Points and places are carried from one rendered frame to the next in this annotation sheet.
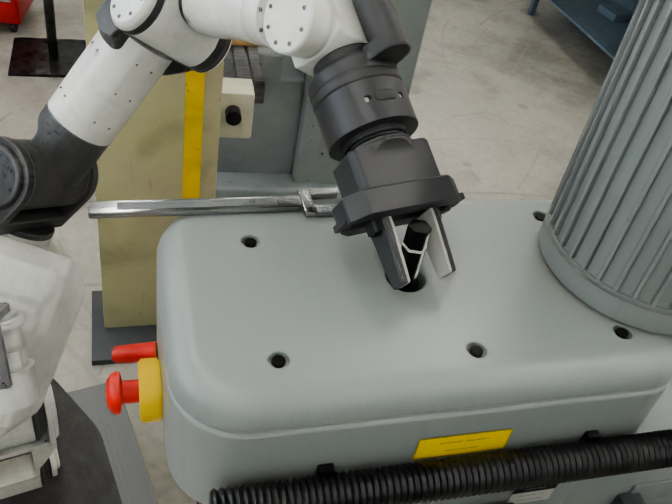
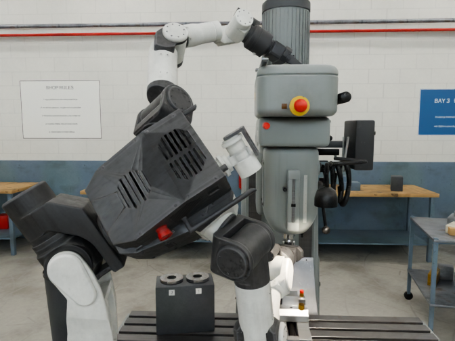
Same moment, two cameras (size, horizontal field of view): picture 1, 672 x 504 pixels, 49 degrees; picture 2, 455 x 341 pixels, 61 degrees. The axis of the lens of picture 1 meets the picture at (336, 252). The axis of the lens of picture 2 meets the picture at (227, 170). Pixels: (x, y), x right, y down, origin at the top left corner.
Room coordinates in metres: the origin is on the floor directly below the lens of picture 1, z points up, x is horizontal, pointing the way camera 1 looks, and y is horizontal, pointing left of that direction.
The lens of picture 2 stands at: (0.13, 1.33, 1.70)
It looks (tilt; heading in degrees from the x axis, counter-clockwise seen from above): 6 degrees down; 294
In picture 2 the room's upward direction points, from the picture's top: straight up
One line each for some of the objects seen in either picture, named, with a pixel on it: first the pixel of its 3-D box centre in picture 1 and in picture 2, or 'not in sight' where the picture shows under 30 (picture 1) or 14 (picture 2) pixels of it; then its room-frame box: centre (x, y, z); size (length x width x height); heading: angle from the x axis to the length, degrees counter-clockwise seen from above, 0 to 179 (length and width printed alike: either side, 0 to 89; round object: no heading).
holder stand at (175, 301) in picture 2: not in sight; (185, 301); (0.88, 0.08, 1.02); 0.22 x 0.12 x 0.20; 32
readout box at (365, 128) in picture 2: not in sight; (359, 144); (0.31, -0.47, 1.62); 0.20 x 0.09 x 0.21; 111
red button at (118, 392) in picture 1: (124, 392); (300, 105); (0.42, 0.17, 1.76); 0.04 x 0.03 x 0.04; 21
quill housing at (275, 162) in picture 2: not in sight; (289, 187); (0.51, -0.07, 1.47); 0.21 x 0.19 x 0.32; 21
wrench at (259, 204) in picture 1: (220, 205); (263, 65); (0.56, 0.12, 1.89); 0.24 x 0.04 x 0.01; 113
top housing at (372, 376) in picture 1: (402, 335); (290, 95); (0.52, -0.08, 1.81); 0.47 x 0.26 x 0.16; 111
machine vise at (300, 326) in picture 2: not in sight; (290, 318); (0.49, -0.04, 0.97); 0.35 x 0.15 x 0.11; 109
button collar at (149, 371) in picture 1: (149, 389); (299, 105); (0.43, 0.15, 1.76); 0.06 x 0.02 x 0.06; 21
